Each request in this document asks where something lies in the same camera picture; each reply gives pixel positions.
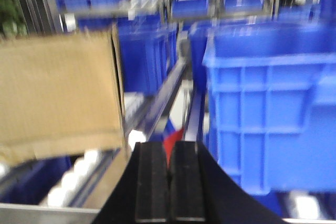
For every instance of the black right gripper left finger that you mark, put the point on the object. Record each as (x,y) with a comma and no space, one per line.
(152,199)

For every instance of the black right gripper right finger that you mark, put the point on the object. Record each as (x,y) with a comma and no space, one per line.
(186,194)

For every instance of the large brown cardboard box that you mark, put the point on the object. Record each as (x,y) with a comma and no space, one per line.
(60,96)

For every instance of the large blue plastic crate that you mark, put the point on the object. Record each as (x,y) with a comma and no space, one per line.
(271,94)

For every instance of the green potted plant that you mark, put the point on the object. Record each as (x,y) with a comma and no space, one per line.
(12,19)

